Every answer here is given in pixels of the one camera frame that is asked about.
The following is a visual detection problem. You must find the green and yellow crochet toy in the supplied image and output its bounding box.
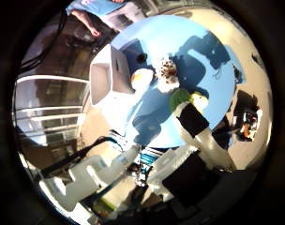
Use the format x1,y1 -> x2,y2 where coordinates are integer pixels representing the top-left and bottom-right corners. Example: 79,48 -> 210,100
168,88 -> 210,114

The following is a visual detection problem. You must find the brown spotted white plush toy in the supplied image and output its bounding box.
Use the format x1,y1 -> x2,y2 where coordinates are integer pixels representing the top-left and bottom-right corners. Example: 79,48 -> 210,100
156,59 -> 181,94

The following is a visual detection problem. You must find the white open container box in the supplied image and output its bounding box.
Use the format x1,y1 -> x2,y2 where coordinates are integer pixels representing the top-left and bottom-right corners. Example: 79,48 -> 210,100
89,43 -> 136,106

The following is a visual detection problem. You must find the dark equipment with orange part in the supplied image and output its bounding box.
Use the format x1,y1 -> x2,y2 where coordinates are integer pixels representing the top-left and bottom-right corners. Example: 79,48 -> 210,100
232,90 -> 263,143

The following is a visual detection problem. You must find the small dark round toy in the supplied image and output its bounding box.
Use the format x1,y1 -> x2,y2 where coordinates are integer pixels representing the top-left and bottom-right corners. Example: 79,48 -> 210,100
136,52 -> 149,64

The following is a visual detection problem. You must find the blue table mat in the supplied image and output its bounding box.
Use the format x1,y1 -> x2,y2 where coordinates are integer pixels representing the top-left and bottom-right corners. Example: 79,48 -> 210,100
110,14 -> 244,149

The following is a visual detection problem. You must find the person in blue shirt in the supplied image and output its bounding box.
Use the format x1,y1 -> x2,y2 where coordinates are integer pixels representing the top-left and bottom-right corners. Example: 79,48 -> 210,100
66,0 -> 146,38

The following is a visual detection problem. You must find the black cable at robot wrist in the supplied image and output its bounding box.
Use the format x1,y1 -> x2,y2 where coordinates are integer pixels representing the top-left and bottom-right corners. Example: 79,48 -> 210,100
40,135 -> 122,177

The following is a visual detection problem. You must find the white window frame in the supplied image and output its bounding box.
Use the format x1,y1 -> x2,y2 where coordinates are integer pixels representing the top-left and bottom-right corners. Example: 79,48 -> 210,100
13,74 -> 91,145

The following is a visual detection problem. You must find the black hanging cable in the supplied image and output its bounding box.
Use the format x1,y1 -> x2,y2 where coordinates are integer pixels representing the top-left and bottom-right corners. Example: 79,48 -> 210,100
19,8 -> 68,74

